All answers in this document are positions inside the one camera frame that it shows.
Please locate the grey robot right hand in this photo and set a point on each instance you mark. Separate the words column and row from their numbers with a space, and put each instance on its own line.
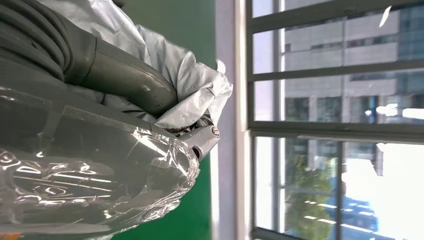
column 82, row 165

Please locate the grey office building outside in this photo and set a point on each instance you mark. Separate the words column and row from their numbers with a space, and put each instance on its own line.
column 364, row 53

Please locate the green conveyor belt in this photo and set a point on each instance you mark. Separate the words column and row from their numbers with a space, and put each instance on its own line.
column 185, row 26

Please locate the dark window frame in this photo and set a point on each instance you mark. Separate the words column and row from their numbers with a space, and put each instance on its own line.
column 331, row 130

